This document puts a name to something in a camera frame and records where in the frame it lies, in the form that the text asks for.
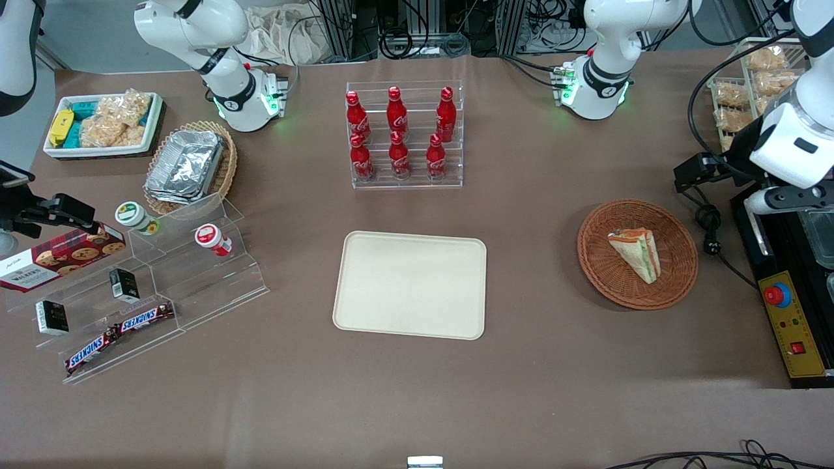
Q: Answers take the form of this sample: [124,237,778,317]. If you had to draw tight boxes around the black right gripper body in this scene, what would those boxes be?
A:
[0,186,45,239]

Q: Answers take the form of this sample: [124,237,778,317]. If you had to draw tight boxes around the triangle sandwich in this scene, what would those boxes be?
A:
[607,227,663,285]

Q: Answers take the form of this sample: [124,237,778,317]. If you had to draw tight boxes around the round brown wicker basket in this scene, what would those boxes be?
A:
[577,199,700,311]

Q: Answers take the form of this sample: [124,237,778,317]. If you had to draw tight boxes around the oval light wicker basket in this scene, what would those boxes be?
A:
[143,120,239,217]

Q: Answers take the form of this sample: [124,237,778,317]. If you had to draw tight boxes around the beige rectangular tray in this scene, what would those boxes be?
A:
[332,230,489,341]

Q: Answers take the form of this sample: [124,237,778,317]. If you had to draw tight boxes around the bagged bread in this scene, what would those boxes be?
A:
[714,107,758,133]
[715,83,751,109]
[749,70,800,100]
[745,48,788,72]

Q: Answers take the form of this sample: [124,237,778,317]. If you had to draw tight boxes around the red tartan cookie box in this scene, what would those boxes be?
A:
[0,223,127,294]

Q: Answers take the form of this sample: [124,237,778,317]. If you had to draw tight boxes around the green lid snack cup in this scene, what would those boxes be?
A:
[115,201,161,237]

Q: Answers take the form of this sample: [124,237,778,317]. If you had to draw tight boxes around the yellow snack packet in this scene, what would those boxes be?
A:
[48,109,75,149]

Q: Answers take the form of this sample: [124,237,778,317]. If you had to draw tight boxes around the small black box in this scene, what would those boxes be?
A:
[35,299,70,337]
[108,268,140,304]

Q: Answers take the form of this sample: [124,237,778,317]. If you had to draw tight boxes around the bagged rice crackers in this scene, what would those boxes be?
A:
[79,87,155,149]

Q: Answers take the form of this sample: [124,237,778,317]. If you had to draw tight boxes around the teal snack packet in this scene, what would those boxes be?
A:
[67,100,100,149]

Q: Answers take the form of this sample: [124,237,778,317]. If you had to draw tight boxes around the black control box yellow panel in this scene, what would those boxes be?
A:
[729,181,834,390]

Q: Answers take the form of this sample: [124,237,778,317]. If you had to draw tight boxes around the white rectangular bin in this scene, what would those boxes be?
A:
[42,91,164,160]

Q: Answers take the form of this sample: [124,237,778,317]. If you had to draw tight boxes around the stacked aluminium foil containers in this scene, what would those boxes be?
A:
[144,128,226,206]

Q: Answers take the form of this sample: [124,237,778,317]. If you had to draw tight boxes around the snickers chocolate bar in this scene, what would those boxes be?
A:
[113,301,176,335]
[65,328,119,377]

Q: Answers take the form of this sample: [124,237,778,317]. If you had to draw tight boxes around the red lid snack cup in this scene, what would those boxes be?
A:
[194,223,234,257]

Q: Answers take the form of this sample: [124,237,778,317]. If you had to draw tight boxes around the clear acrylic stepped stand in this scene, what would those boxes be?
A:
[5,192,270,386]

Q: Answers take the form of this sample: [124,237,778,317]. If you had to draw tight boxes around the red cola bottle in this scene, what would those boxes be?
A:
[388,130,412,180]
[435,86,457,143]
[386,85,410,139]
[425,133,448,180]
[345,91,371,144]
[349,133,376,182]

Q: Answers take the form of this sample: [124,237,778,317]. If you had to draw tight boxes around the beige crumpled cloth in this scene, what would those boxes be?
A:
[246,5,321,66]

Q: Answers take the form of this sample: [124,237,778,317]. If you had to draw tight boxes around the clear acrylic bottle rack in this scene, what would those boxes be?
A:
[345,79,465,190]

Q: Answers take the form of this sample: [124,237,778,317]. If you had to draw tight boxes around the black power cable with plug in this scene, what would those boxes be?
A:
[689,185,760,291]

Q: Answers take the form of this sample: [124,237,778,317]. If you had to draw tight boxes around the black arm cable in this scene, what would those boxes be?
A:
[688,26,799,187]

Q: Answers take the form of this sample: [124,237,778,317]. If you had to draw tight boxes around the aluminium frame post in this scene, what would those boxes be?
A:
[500,0,543,55]
[318,0,380,63]

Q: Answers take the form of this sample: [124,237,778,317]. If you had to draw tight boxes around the black floor cables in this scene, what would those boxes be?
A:
[605,439,834,469]

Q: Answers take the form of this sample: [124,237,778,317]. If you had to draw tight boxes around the black background cable bundle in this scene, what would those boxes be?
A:
[377,0,472,61]

